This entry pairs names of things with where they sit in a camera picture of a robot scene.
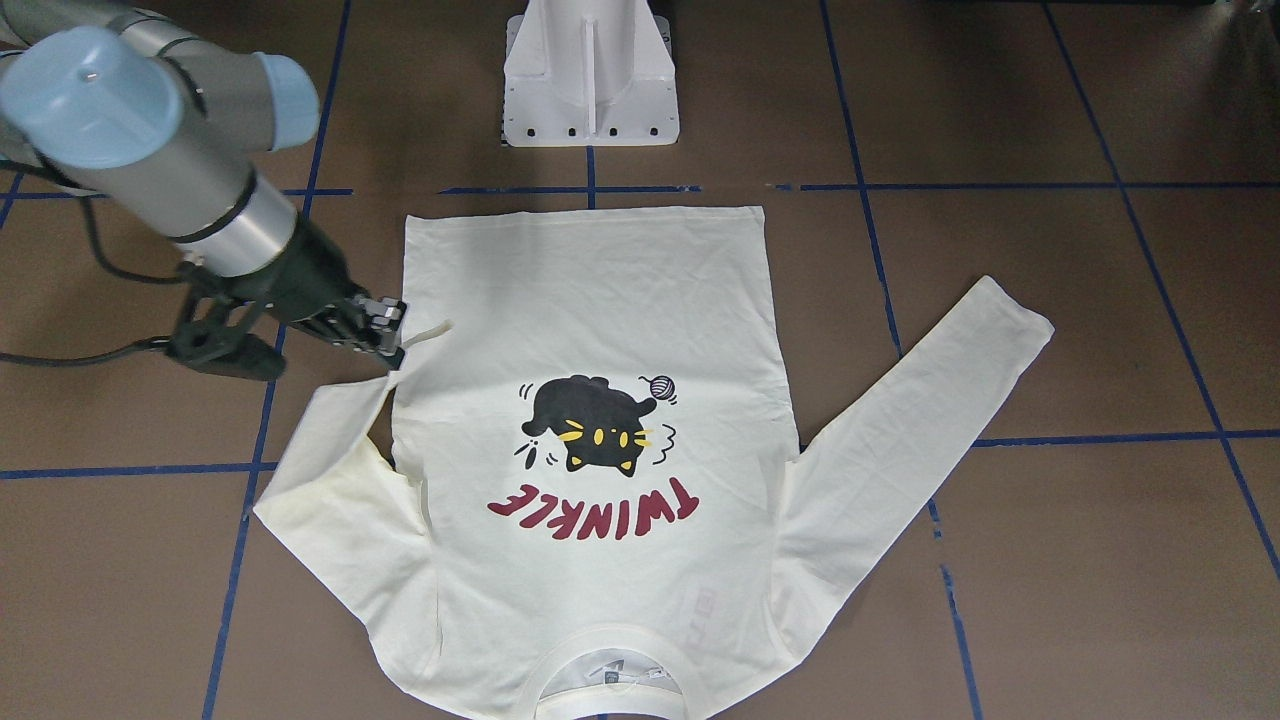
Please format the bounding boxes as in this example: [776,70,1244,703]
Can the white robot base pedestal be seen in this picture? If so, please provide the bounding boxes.
[502,1,681,149]

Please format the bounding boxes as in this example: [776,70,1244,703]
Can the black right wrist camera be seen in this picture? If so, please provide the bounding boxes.
[163,284,287,382]

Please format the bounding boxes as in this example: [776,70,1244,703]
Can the cream long-sleeve cat shirt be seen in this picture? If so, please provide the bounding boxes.
[253,206,1053,719]

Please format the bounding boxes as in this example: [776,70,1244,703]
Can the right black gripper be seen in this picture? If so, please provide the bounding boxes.
[236,215,406,372]

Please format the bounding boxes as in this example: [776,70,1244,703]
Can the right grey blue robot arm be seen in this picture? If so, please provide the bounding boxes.
[3,1,407,380]

